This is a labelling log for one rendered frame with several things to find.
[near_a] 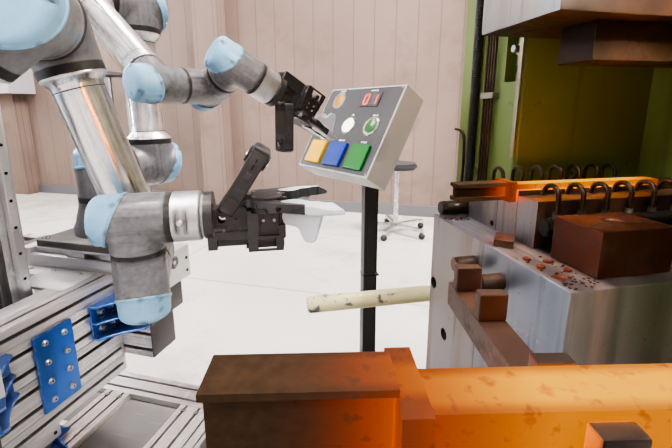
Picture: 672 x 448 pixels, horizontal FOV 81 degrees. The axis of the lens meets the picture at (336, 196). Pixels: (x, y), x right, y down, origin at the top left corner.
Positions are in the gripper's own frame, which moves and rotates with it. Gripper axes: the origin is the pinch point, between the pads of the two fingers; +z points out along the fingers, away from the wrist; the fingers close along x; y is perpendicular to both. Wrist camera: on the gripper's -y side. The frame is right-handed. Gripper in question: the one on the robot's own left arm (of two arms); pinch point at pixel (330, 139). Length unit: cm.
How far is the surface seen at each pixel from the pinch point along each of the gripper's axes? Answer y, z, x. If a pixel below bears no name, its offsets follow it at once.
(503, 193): -4.4, 5.9, -46.7
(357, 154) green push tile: 0.5, 9.6, -0.6
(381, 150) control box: 3.1, 11.2, -7.1
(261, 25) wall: 160, 80, 336
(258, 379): -30, -45, -69
